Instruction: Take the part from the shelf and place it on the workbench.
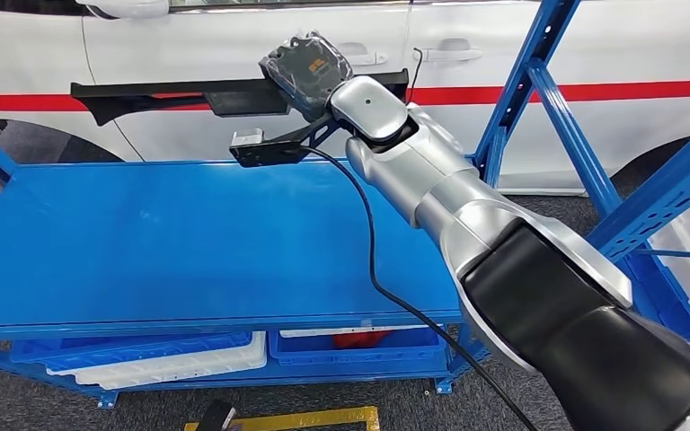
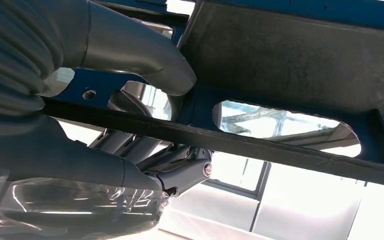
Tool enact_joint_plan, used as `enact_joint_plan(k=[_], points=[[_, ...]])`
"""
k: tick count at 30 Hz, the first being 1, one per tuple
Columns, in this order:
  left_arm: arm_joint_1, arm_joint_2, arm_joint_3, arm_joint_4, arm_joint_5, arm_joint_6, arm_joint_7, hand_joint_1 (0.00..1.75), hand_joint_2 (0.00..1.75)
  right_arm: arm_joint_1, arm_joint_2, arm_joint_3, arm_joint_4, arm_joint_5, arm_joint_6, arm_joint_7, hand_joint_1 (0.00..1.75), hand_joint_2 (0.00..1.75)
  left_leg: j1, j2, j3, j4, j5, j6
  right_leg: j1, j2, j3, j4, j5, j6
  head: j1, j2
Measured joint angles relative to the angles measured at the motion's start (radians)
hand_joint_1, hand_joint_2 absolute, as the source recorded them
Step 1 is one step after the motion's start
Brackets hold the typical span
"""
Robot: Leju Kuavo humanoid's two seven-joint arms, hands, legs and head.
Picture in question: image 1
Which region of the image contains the black plastic license plate bracket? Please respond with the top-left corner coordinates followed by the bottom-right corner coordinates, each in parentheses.
top-left (70, 68), bottom-right (411, 128)

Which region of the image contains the blue metal shelf rack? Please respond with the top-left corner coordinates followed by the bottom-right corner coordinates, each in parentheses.
top-left (0, 0), bottom-right (690, 410)
top-left (633, 246), bottom-right (690, 358)

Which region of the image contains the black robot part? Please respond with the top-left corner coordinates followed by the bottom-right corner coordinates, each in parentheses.
top-left (194, 400), bottom-right (238, 431)

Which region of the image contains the red object in crate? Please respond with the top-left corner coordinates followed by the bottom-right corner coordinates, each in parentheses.
top-left (331, 330), bottom-right (394, 350)

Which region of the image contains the blue plastic crate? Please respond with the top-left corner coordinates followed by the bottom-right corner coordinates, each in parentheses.
top-left (10, 330), bottom-right (254, 373)
top-left (269, 325), bottom-right (447, 367)
top-left (624, 255), bottom-right (690, 340)

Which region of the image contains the white car with red stripe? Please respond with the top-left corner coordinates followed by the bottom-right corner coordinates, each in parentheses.
top-left (0, 0), bottom-right (690, 198)

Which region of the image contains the yellow floor tape square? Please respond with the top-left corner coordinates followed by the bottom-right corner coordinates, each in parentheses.
top-left (182, 406), bottom-right (381, 431)

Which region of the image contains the black camera cable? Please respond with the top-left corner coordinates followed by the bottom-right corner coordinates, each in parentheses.
top-left (303, 145), bottom-right (540, 431)

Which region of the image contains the black camera bracket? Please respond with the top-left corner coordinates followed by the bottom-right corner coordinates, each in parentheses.
top-left (228, 112), bottom-right (346, 169)

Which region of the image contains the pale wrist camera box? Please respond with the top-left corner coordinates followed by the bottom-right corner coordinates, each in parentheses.
top-left (230, 128), bottom-right (265, 147)

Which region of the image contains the white car door handle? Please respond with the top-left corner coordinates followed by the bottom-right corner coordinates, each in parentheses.
top-left (413, 38), bottom-right (483, 64)
top-left (335, 41), bottom-right (391, 67)

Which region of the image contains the thin black wire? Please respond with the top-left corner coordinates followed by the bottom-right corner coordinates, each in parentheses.
top-left (407, 47), bottom-right (425, 91)

